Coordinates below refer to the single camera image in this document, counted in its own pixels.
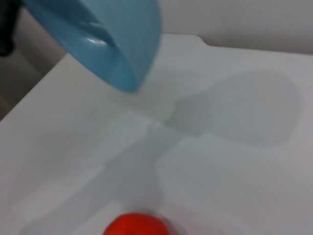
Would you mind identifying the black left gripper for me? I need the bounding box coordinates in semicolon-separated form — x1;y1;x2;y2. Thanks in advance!
0;0;24;57

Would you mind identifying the blue ceramic bowl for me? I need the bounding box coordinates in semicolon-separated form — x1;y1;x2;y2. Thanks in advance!
21;0;163;94

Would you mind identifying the orange fruit with stem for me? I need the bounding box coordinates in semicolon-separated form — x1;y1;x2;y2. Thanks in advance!
104;212;172;235

